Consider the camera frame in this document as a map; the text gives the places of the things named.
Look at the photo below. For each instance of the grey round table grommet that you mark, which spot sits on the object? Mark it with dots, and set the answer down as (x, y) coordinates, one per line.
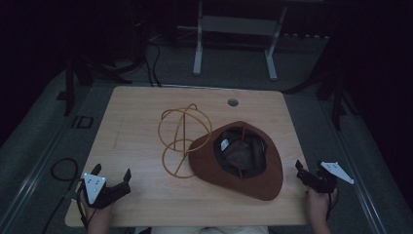
(233, 102)

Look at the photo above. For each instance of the white metal desk frame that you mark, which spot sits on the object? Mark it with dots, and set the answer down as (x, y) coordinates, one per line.
(238, 25)

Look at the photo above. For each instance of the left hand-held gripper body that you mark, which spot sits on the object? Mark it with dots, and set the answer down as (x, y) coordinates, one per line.
(97, 190)

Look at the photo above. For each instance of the brown felt hat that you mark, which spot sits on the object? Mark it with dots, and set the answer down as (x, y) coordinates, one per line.
(207, 162)

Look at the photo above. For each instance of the person's right hand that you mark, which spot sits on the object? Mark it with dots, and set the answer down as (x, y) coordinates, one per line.
(319, 204)

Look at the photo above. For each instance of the person's left hand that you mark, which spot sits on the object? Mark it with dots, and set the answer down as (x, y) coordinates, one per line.
(99, 216)

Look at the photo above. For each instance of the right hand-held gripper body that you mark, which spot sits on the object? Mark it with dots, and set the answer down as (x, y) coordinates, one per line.
(324, 182)

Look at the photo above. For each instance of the black tripod stand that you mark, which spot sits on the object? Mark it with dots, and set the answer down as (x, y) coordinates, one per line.
(337, 97)
(69, 87)

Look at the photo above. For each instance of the black rectangular floor bracket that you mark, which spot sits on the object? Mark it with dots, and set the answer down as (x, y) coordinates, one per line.
(82, 122)

